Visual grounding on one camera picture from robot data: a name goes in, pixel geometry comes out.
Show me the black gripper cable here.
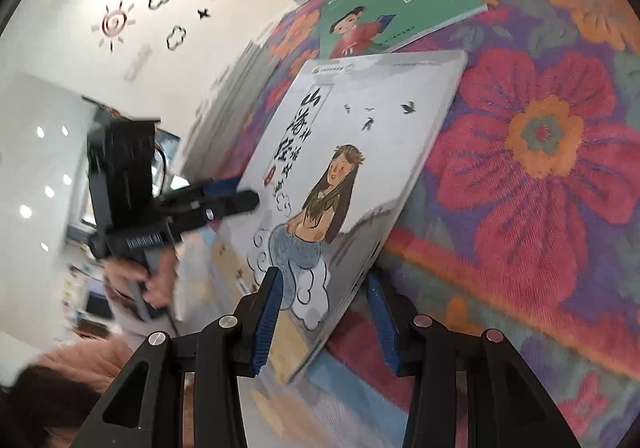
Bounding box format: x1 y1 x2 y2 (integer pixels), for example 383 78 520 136
152 145 182 335

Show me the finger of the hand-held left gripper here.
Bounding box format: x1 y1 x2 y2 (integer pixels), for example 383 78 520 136
159 177 242 215
169 191 262 242

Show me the person's dark hair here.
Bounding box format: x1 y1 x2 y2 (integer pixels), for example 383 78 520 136
0 363 108 448

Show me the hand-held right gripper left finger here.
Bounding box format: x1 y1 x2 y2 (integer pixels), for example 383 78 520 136
70 267 287 448

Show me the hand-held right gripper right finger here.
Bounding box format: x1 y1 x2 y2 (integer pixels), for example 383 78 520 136
364 273 568 448

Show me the red sun wall decal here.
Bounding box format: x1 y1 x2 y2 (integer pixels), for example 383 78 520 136
91 2 136 52

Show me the teal green book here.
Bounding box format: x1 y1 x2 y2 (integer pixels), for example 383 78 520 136
317 0 489 61

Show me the white wall switch panel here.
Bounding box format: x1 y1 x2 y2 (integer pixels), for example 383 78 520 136
124 45 153 81

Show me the floral blanket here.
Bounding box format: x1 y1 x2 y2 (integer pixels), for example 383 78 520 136
250 0 640 448

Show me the person's left forearm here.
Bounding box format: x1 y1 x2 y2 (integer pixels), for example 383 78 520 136
107 293 176 354

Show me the person's left hand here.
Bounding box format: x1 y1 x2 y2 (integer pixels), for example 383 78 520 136
105 250 177 309

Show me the white ink-painting book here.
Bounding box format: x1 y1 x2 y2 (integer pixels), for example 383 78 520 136
212 49 469 385

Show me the pink fuzzy garment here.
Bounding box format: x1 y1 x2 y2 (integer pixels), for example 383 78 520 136
30 338 136 404

